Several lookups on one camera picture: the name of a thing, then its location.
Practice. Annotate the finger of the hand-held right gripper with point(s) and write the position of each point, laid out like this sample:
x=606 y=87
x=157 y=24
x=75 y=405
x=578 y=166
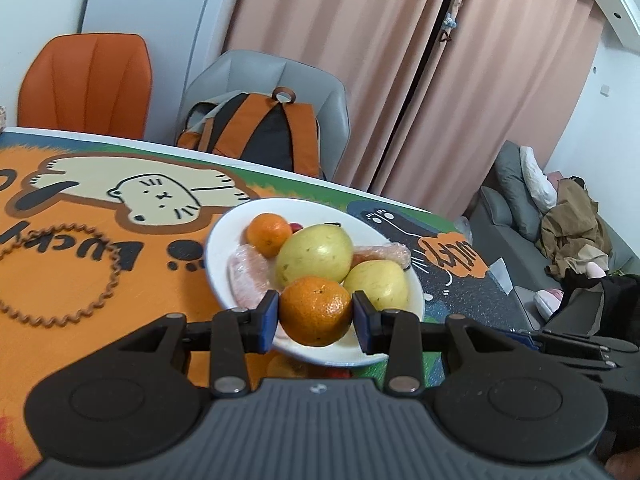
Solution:
x=575 y=347

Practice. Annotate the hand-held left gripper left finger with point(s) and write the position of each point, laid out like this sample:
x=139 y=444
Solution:
x=265 y=322

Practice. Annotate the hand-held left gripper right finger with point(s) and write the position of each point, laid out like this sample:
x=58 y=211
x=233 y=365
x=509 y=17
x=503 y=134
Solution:
x=367 y=325

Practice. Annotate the green yellow pear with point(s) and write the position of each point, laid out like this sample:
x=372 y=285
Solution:
x=380 y=282

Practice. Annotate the plastic-wrapped pink fruit piece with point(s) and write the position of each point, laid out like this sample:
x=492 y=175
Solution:
x=247 y=275

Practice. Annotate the tangerine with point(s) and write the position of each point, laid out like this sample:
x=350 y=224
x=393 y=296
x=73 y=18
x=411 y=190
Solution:
x=315 y=310
x=267 y=234

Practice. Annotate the white plate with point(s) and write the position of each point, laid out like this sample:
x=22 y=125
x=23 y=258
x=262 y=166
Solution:
x=220 y=260

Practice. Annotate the large yellow pear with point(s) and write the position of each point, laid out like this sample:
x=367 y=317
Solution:
x=315 y=255

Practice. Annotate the person's right hand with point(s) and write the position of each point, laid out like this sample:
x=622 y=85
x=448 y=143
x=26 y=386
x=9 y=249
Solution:
x=627 y=467

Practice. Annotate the white and pink plush item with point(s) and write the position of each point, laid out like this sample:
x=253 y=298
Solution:
x=547 y=302

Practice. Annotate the black bag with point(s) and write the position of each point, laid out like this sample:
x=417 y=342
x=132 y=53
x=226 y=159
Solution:
x=620 y=300

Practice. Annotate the small red fruit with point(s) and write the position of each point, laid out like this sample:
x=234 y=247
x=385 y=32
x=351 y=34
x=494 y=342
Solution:
x=296 y=228

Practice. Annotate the cartoon cat table mat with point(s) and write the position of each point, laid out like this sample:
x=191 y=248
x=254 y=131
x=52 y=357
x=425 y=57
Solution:
x=150 y=285

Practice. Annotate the brown clothes pile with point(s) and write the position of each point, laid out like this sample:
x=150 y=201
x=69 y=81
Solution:
x=575 y=225

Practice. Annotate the grey sofa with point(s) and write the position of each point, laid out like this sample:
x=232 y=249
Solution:
x=495 y=210

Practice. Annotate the white pillow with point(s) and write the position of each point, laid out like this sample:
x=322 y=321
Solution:
x=537 y=180

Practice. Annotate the grey pillow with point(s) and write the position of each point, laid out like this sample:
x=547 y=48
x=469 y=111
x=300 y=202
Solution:
x=512 y=180

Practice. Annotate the orange and black backpack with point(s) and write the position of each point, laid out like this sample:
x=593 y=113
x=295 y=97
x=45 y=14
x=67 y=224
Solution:
x=270 y=130

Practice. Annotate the grey chair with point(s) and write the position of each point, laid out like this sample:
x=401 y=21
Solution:
x=260 y=70

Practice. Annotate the pink curtain panel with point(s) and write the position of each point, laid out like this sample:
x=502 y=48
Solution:
x=325 y=20
x=510 y=70

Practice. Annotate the orange chair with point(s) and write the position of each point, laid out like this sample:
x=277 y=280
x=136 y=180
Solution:
x=85 y=85

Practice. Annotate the small hanging curtain ornament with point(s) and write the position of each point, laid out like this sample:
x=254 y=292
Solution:
x=450 y=23

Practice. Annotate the white fridge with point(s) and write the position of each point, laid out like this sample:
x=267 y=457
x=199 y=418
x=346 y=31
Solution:
x=150 y=0

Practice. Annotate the white wall switch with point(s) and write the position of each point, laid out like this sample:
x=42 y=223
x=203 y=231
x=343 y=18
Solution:
x=605 y=90

